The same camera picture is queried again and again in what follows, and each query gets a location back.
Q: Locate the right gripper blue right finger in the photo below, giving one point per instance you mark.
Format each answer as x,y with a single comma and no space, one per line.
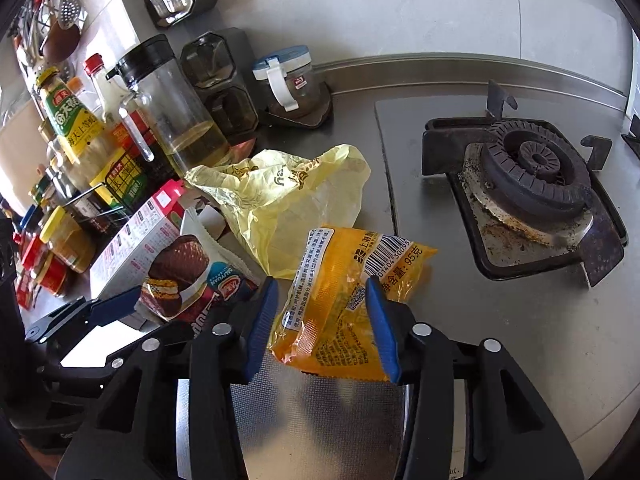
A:
383,327

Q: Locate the white box pink top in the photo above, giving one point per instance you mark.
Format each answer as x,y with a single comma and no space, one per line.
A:
128,257

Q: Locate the black wire condiment rack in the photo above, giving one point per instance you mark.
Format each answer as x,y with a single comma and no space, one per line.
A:
117,189

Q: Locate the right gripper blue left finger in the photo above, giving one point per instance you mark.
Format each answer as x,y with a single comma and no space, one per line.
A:
256,327

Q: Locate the black spice jar holder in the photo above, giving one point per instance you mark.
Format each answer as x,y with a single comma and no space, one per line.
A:
219,65

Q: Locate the orange yellow snack packet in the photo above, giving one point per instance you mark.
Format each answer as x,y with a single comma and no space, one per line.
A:
324,327

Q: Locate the black gas stove burner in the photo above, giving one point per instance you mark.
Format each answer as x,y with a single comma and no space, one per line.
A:
530,203

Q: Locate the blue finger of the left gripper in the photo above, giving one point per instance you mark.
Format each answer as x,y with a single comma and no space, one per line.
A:
121,308

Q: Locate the yellow label oil bottle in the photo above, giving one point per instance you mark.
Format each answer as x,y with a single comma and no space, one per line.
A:
84,138

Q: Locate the small jar blue white lid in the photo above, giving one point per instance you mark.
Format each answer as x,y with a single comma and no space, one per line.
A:
288,82

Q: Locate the pale yellow plastic bag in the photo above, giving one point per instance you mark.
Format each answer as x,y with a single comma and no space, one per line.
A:
272,200

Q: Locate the large red lid jar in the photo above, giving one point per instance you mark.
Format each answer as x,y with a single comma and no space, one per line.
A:
44,267

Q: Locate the yellow lid sauce jar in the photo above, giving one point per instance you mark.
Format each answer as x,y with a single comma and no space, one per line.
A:
68,240

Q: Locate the chocolate pie snack wrapper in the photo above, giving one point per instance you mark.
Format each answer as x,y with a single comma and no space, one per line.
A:
194,276

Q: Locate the glass oil dispenser black lid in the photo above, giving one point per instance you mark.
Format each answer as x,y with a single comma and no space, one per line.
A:
175,115

